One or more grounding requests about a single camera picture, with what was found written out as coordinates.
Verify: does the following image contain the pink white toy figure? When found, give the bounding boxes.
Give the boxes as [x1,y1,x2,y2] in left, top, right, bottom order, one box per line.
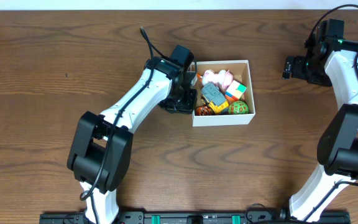
[196,70,234,90]

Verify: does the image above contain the left black cable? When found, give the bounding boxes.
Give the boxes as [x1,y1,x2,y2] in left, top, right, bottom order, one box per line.
[79,26,170,224]

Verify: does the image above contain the orange patterned ball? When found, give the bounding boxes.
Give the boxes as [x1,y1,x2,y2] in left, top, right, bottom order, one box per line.
[195,106,214,116]

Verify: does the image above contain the colourful puzzle cube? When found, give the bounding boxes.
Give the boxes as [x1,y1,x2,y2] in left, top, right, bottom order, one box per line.
[225,80,247,101]

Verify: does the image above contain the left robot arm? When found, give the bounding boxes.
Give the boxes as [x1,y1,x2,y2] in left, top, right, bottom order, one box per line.
[67,45,197,223]

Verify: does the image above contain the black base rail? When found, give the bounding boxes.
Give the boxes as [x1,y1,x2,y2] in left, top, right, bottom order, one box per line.
[39,208,351,224]

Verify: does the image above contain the grey yellow toy truck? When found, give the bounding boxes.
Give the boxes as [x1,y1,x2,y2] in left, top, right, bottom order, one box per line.
[201,83,229,114]

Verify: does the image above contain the green number ball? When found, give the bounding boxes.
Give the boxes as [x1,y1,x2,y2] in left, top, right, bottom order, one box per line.
[227,101,249,114]

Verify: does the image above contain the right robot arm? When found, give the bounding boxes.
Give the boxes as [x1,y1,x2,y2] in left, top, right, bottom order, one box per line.
[282,19,358,223]

